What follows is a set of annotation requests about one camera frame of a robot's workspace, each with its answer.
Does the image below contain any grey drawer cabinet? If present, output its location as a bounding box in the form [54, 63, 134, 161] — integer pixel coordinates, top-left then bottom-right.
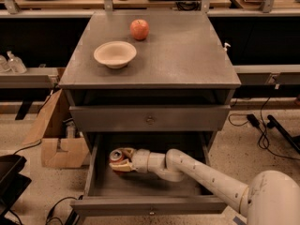
[60, 10, 241, 146]

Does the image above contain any red coke can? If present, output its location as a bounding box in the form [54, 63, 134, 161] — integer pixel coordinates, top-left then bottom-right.
[109, 149, 126, 174]

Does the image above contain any black floor cable left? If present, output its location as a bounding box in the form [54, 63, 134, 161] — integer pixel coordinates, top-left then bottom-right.
[45, 194, 84, 225]

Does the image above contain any open grey middle drawer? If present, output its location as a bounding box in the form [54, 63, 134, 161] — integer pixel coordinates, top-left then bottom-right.
[71, 132, 226, 217]

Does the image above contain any black floor cable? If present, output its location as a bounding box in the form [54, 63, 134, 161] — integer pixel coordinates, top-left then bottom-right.
[45, 194, 84, 225]
[228, 94, 300, 161]

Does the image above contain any brown cardboard box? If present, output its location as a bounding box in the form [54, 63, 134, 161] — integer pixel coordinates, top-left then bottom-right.
[22, 67, 91, 170]

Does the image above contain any black floor cable right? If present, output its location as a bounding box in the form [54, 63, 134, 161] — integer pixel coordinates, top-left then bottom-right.
[228, 94, 300, 161]

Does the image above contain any small white pump bottle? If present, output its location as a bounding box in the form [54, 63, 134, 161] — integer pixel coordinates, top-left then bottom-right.
[223, 42, 231, 52]

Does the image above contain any red apple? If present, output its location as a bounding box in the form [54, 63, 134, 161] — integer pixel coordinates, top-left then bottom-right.
[129, 19, 150, 40]

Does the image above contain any black bin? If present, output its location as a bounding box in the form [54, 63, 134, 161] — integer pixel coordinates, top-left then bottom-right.
[0, 155, 31, 218]

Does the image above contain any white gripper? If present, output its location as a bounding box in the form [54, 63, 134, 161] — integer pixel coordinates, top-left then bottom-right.
[110, 147, 150, 173]

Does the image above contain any white paper bowl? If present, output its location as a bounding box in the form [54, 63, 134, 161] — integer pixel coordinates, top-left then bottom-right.
[94, 41, 137, 68]

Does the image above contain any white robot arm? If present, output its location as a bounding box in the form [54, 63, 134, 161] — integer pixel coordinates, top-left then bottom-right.
[110, 148, 300, 225]

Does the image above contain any closed grey top drawer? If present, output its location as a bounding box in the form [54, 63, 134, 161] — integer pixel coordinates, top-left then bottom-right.
[69, 105, 230, 132]

